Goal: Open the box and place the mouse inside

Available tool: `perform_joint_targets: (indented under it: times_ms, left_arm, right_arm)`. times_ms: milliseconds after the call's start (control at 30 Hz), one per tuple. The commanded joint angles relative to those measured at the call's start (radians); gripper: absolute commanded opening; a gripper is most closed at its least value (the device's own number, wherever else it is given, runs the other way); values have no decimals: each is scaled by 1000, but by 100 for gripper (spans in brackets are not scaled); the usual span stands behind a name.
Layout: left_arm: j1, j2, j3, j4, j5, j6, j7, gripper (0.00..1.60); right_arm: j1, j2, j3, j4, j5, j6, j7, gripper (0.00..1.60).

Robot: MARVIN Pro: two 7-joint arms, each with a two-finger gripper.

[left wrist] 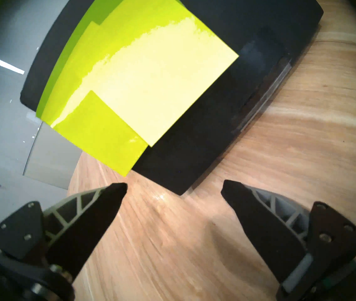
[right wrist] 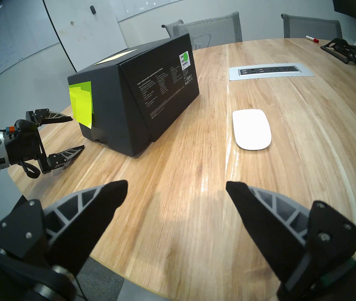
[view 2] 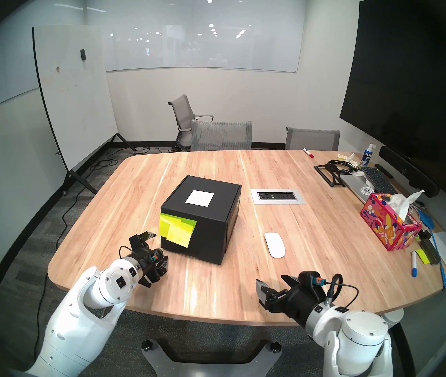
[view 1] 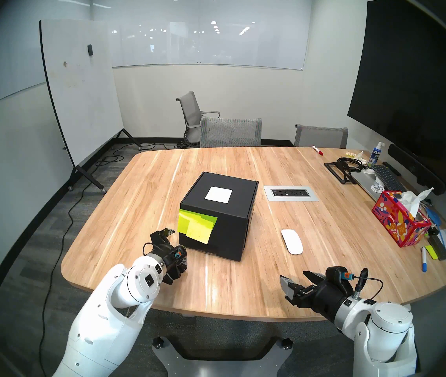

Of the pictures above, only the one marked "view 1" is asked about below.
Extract pale square sticky note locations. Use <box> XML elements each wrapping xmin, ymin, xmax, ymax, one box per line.
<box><xmin>205</xmin><ymin>187</ymin><xmax>233</xmax><ymax>203</ymax></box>

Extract gray plain-back office chair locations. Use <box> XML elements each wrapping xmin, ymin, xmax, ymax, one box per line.
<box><xmin>294</xmin><ymin>124</ymin><xmax>349</xmax><ymax>149</ymax></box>

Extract gray office chair with armrests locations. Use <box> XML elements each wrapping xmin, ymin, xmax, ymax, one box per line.
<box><xmin>175</xmin><ymin>91</ymin><xmax>221</xmax><ymax>148</ymax></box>

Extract white computer mouse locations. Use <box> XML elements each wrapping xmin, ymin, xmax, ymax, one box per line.
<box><xmin>281</xmin><ymin>229</ymin><xmax>304</xmax><ymax>255</ymax></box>

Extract black cardboard box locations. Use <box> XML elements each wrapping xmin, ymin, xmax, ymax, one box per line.
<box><xmin>180</xmin><ymin>172</ymin><xmax>260</xmax><ymax>262</ymax></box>

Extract white tissue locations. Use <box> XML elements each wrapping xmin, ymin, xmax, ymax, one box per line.
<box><xmin>398</xmin><ymin>187</ymin><xmax>435</xmax><ymax>218</ymax></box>

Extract large black wall screen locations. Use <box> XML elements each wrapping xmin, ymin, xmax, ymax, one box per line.
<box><xmin>347</xmin><ymin>0</ymin><xmax>446</xmax><ymax>176</ymax></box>

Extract black laptop stand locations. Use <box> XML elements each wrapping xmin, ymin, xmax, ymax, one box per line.
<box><xmin>324</xmin><ymin>161</ymin><xmax>359</xmax><ymax>183</ymax></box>

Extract rolling whiteboard on stand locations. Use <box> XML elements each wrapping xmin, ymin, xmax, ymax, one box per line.
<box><xmin>39</xmin><ymin>20</ymin><xmax>143</xmax><ymax>194</ymax></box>

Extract black video conference bar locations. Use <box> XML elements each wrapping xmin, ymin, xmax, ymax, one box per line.
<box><xmin>388</xmin><ymin>144</ymin><xmax>446</xmax><ymax>196</ymax></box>

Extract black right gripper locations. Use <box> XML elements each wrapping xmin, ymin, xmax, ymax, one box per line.
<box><xmin>280</xmin><ymin>266</ymin><xmax>355</xmax><ymax>322</ymax></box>

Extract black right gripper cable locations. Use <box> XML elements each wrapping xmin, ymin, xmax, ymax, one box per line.
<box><xmin>351</xmin><ymin>268</ymin><xmax>384</xmax><ymax>302</ymax></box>

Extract black keyboard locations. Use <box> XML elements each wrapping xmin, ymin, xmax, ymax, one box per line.
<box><xmin>370</xmin><ymin>164</ymin><xmax>407</xmax><ymax>193</ymax></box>

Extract whiteboard cleaner spray bottle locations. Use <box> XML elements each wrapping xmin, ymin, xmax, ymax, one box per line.
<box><xmin>367</xmin><ymin>142</ymin><xmax>386</xmax><ymax>167</ymax></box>

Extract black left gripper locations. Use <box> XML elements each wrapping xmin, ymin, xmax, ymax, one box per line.
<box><xmin>150</xmin><ymin>229</ymin><xmax>189</xmax><ymax>284</ymax></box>

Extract glass wall whiteboard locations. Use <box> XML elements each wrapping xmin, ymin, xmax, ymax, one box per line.
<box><xmin>90</xmin><ymin>0</ymin><xmax>312</xmax><ymax>70</ymax></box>

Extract dark whiteboard eraser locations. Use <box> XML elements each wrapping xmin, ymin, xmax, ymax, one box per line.
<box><xmin>428</xmin><ymin>235</ymin><xmax>446</xmax><ymax>261</ymax></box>

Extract silver laptop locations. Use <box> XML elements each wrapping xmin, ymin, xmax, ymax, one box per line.
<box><xmin>351</xmin><ymin>170</ymin><xmax>388</xmax><ymax>202</ymax></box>

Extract red floral tissue box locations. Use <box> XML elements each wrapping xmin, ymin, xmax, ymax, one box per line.
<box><xmin>372</xmin><ymin>190</ymin><xmax>432</xmax><ymax>247</ymax></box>

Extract silver table power panel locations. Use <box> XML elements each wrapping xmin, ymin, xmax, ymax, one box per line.
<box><xmin>263</xmin><ymin>185</ymin><xmax>319</xmax><ymax>202</ymax></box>

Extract gray mesh office chair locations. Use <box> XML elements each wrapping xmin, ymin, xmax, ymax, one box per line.
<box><xmin>200</xmin><ymin>117</ymin><xmax>263</xmax><ymax>148</ymax></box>

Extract coiled black cable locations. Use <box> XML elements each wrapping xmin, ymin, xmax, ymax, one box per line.
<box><xmin>337</xmin><ymin>157</ymin><xmax>367</xmax><ymax>172</ymax></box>

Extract lime green sticky note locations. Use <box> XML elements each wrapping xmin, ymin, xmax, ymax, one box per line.
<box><xmin>178</xmin><ymin>209</ymin><xmax>218</xmax><ymax>234</ymax></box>

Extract blue fly swatter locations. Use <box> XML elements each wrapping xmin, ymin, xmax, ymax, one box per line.
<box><xmin>426</xmin><ymin>207</ymin><xmax>446</xmax><ymax>283</ymax></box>

